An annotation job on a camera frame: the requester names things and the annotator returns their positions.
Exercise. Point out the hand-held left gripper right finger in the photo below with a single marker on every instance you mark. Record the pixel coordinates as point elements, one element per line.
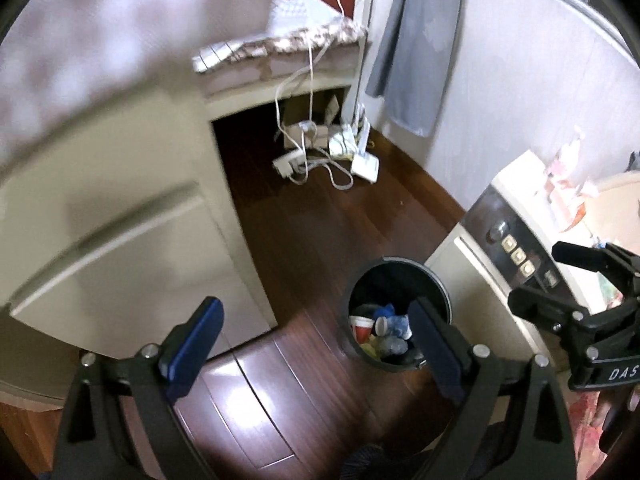
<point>432,350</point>

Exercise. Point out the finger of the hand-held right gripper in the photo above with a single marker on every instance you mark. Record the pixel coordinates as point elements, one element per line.
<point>545,310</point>
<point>590,257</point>

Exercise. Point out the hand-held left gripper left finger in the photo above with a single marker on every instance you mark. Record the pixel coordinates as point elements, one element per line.
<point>192,350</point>

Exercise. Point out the white tissue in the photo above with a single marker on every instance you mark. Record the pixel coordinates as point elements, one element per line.
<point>395,345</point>

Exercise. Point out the yellow cloth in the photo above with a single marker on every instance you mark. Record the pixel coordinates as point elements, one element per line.
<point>374,351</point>

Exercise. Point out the red paper cup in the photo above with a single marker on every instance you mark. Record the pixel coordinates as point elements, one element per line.
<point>361,332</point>

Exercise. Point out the black trash bin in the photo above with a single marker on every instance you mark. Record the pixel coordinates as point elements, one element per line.
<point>380,275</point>

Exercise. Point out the person's right hand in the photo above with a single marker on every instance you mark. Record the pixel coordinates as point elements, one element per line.
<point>612,415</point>

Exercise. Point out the pink floral cloth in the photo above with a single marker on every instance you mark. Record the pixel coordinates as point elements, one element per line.
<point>582,410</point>

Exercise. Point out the cream bed board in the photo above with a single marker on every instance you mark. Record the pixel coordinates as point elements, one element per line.
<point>617,200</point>

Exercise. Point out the orange tissue pack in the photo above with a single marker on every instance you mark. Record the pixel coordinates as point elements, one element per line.
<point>565,195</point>

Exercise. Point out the cream cabinet with buttons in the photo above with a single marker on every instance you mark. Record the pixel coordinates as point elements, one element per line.
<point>480,265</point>

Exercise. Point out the clear pump bottle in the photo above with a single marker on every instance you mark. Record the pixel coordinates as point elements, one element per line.
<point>570,152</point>

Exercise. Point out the grey cloth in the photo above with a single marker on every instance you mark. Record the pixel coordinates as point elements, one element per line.
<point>635,160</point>

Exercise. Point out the cream desk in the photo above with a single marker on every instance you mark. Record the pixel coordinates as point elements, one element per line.
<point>125,210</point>

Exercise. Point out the white router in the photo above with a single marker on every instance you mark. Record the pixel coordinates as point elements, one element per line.
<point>365,167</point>

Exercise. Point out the white power strip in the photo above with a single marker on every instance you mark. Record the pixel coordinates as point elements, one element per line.
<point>289,162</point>

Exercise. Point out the cardboard box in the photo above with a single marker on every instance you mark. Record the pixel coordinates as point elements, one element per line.
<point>295,110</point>

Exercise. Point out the tied grey curtain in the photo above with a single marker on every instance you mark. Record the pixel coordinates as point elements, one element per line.
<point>415,60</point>

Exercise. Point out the pink checkered tablecloth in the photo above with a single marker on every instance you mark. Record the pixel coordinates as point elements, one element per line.
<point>100,35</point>

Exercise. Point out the brown floral mattress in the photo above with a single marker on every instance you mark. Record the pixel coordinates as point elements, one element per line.
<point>325,35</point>

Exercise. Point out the white grid-patterned sheet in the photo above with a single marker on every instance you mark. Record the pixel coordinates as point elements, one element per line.
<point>295,10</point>

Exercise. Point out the cream bed frame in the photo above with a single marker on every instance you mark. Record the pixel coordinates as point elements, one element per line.
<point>240,90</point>

